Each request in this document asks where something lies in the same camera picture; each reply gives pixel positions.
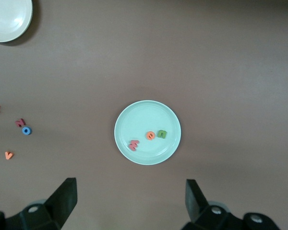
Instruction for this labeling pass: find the pink-red letter w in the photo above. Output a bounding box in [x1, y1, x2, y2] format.
[128, 139, 140, 151]

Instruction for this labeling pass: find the brown table cover sheet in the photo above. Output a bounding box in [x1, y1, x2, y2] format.
[0, 0, 288, 230]

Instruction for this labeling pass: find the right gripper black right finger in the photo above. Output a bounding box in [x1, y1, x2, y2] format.
[182, 179, 246, 230]

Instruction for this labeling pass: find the beige plate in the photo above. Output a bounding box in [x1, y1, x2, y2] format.
[0, 0, 34, 43]

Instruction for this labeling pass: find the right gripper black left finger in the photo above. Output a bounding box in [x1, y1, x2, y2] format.
[4, 177, 78, 230]

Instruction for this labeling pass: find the light green plate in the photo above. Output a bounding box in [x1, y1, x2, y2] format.
[114, 100, 182, 166]

